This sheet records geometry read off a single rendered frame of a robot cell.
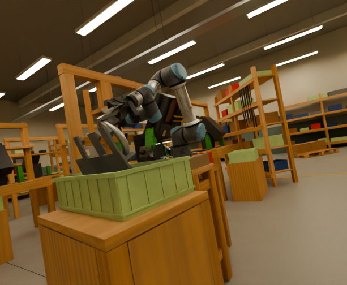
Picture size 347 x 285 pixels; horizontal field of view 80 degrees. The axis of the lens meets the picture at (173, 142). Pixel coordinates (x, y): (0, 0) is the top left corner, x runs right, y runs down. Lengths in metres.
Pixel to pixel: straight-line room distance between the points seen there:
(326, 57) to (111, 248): 10.81
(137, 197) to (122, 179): 0.09
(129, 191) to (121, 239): 0.17
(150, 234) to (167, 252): 0.10
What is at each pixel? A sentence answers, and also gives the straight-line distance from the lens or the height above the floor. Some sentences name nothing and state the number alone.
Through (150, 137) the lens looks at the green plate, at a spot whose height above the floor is 1.17.
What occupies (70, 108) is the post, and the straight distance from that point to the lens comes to 2.08.
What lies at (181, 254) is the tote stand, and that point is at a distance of 0.88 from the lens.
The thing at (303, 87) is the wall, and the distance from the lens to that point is 10.79.
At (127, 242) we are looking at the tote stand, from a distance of 0.71.
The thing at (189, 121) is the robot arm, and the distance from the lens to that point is 1.42.
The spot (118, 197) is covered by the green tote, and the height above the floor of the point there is 0.88.
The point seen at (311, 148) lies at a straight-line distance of 8.58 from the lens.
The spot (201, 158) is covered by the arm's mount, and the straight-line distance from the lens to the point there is 1.49.
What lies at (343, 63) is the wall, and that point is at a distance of 11.01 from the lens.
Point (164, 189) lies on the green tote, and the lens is 0.88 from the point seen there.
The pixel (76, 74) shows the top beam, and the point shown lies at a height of 1.86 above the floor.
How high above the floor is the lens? 1.00
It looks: 2 degrees up
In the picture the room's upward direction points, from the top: 10 degrees counter-clockwise
